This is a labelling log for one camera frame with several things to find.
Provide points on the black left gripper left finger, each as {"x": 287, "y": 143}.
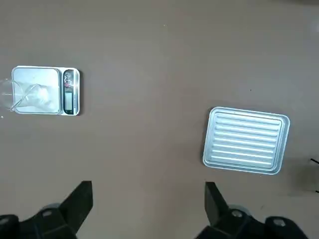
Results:
{"x": 57, "y": 221}

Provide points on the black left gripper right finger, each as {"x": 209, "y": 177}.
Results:
{"x": 236, "y": 224}

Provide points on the large clear glass beaker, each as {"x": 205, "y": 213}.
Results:
{"x": 7, "y": 94}

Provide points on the ribbed metal tray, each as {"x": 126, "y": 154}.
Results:
{"x": 244, "y": 142}

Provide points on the silver digital kitchen scale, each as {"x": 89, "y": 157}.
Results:
{"x": 37, "y": 74}

